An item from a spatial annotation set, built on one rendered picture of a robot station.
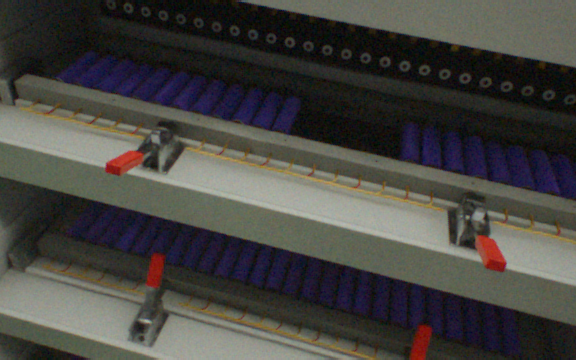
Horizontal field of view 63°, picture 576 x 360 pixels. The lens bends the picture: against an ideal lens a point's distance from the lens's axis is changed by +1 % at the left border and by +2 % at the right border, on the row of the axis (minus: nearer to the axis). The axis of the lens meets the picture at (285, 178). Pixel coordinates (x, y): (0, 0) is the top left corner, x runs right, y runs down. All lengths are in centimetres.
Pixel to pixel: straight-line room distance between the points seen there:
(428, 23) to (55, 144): 32
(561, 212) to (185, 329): 37
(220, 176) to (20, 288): 28
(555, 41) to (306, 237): 23
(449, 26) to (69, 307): 45
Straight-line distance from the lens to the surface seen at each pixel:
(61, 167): 45
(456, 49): 50
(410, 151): 44
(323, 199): 39
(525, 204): 43
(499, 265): 33
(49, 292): 58
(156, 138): 40
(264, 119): 44
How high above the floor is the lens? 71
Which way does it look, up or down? 23 degrees down
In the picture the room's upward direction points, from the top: 11 degrees clockwise
